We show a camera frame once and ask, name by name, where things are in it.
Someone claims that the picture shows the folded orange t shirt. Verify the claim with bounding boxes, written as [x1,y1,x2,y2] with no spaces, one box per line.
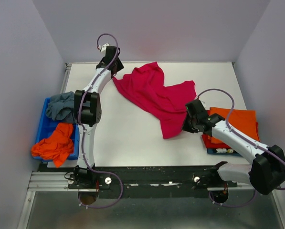
[202,109,259,149]

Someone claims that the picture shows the crumpled grey-blue t shirt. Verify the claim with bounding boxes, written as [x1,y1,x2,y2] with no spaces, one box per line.
[45,91,76,124]

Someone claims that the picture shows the blue plastic bin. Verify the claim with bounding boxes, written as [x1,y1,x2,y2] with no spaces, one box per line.
[35,98,79,160]

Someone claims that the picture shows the crumpled orange t shirt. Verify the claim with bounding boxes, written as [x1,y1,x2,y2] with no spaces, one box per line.
[31,123,74,168]

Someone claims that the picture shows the folded red t shirt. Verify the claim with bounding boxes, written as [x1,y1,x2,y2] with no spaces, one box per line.
[202,122,260,149]

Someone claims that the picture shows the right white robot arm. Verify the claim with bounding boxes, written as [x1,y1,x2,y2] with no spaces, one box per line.
[182,99,285,195]

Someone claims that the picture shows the magenta t shirt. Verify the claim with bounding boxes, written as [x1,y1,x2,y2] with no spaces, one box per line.
[113,62,196,139]

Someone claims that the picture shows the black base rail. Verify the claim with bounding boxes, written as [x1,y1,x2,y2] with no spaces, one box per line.
[68,166,237,199]

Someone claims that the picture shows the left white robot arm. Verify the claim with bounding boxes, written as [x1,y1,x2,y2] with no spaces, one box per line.
[73,44,124,188]

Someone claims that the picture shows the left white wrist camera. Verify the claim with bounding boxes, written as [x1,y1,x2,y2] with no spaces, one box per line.
[98,43,110,54]

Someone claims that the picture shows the folded blue t shirt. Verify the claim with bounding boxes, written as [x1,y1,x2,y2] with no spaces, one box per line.
[206,148,241,157]

